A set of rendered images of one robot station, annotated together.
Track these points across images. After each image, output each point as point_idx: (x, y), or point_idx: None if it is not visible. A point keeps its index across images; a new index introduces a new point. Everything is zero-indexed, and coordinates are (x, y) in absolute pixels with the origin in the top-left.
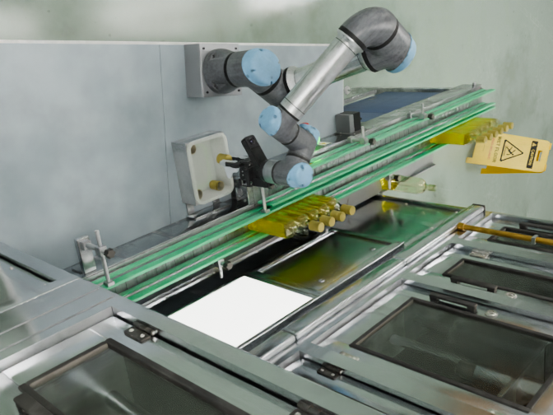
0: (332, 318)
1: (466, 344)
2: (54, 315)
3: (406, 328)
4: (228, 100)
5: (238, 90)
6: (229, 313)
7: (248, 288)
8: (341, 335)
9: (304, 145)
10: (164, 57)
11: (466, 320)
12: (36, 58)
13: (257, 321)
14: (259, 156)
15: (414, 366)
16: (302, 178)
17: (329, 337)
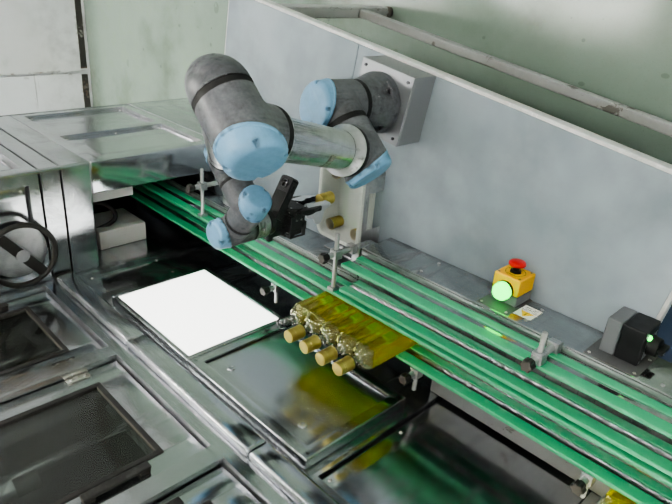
0: (151, 372)
1: (19, 470)
2: (34, 157)
3: (97, 431)
4: (421, 151)
5: (391, 137)
6: (198, 306)
7: (244, 319)
8: (122, 380)
9: (228, 204)
10: (360, 61)
11: (68, 487)
12: (263, 18)
13: (167, 320)
14: (275, 202)
15: (18, 416)
16: (208, 233)
17: (126, 372)
